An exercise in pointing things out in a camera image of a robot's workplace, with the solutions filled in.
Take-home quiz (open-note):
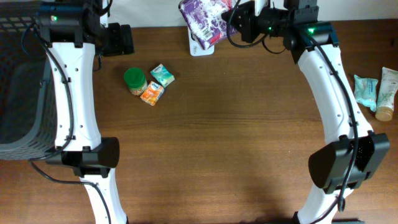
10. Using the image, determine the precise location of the green lid jar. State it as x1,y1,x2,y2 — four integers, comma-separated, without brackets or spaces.
124,67,147,96

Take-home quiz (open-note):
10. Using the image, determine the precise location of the red purple tissue pack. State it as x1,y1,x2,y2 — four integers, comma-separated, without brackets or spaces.
178,0,236,50

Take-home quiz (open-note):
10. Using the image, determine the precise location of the teal Kleenex tissue pack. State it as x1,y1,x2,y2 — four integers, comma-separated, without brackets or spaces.
150,64,175,88

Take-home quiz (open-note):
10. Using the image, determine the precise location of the orange Kleenex tissue pack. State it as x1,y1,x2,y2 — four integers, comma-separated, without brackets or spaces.
140,82,164,106

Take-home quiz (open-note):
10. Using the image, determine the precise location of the mint green wipes pack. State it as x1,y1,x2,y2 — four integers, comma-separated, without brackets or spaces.
354,75,378,112

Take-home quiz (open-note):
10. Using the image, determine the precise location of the white floral cream tube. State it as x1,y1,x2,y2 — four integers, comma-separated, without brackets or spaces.
376,67,397,121

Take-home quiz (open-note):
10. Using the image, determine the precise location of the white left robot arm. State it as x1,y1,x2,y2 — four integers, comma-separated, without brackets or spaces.
34,1,134,223

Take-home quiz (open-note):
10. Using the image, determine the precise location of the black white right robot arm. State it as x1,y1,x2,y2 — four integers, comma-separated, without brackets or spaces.
221,0,390,223

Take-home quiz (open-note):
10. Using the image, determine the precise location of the white barcode scanner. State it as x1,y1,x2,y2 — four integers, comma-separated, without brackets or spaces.
188,29,215,57

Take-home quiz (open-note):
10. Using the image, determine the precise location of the grey plastic basket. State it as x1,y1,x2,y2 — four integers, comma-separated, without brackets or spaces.
1,1,57,161

